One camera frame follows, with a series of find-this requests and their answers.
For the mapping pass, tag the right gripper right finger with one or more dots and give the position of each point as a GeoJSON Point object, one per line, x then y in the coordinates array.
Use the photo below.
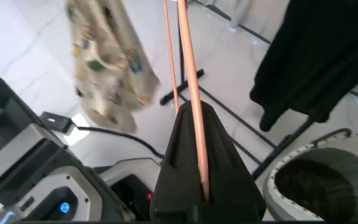
{"type": "Point", "coordinates": [235, 193]}

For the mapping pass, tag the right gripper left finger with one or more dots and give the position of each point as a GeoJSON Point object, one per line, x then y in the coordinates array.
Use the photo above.
{"type": "Point", "coordinates": [176, 186]}

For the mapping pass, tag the pink clothes hanger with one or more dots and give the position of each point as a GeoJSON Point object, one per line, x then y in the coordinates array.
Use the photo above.
{"type": "Point", "coordinates": [191, 77]}

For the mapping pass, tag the cream printed garment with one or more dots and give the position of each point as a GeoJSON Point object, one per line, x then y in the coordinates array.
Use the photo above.
{"type": "Point", "coordinates": [110, 68]}

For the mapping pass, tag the black garment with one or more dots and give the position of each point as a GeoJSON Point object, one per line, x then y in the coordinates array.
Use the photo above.
{"type": "Point", "coordinates": [315, 56]}

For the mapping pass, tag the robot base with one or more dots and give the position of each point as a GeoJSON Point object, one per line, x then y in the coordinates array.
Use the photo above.
{"type": "Point", "coordinates": [26, 149]}

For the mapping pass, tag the black clothes rack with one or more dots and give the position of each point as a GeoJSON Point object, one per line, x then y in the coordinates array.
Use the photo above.
{"type": "Point", "coordinates": [179, 88]}

